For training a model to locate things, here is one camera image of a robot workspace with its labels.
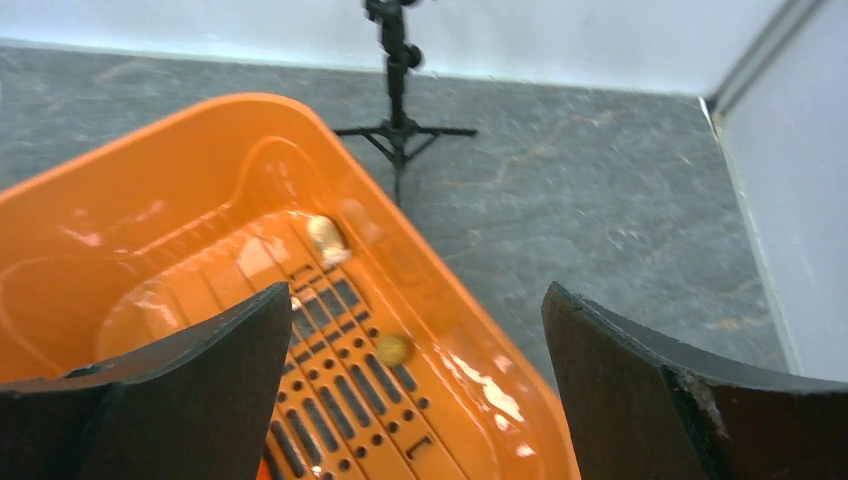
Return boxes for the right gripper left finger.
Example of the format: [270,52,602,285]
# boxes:
[1,282,293,479]

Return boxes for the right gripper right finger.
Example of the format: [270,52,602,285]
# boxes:
[541,282,847,479]

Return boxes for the orange plastic basket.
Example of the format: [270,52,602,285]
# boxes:
[1,93,579,479]

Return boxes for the small olive toy ball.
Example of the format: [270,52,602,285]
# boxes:
[376,333,414,368]

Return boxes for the small beige toy piece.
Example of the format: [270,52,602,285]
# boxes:
[306,215,352,266]

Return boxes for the black microphone tripod stand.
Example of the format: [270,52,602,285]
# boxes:
[334,0,478,205]

